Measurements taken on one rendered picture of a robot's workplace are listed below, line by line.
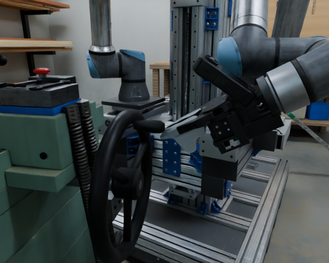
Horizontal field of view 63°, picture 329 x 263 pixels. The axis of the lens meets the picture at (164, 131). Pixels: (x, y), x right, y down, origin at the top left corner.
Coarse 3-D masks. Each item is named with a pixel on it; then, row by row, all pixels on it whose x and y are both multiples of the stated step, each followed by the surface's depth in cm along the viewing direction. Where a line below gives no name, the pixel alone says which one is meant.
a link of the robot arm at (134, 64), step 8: (120, 56) 119; (128, 56) 119; (136, 56) 119; (144, 56) 123; (120, 64) 118; (128, 64) 119; (136, 64) 120; (144, 64) 124; (120, 72) 120; (128, 72) 121; (136, 72) 121; (144, 72) 125
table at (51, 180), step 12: (96, 108) 75; (0, 156) 43; (0, 168) 43; (12, 168) 45; (24, 168) 45; (36, 168) 45; (72, 168) 47; (0, 180) 44; (12, 180) 44; (24, 180) 44; (36, 180) 43; (48, 180) 43; (60, 180) 44
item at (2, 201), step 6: (6, 186) 45; (0, 192) 44; (6, 192) 45; (12, 192) 46; (18, 192) 48; (24, 192) 49; (30, 192) 51; (0, 198) 44; (6, 198) 45; (12, 198) 46; (18, 198) 48; (0, 204) 44; (6, 204) 45; (12, 204) 46; (0, 210) 44
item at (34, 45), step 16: (0, 0) 273; (16, 0) 286; (32, 0) 302; (48, 0) 325; (0, 48) 269; (16, 48) 289; (32, 48) 311; (48, 48) 337; (64, 48) 375; (32, 64) 372
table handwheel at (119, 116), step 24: (120, 120) 44; (144, 144) 60; (96, 168) 39; (120, 168) 52; (144, 168) 64; (96, 192) 38; (120, 192) 50; (144, 192) 63; (96, 216) 38; (144, 216) 61; (96, 240) 39
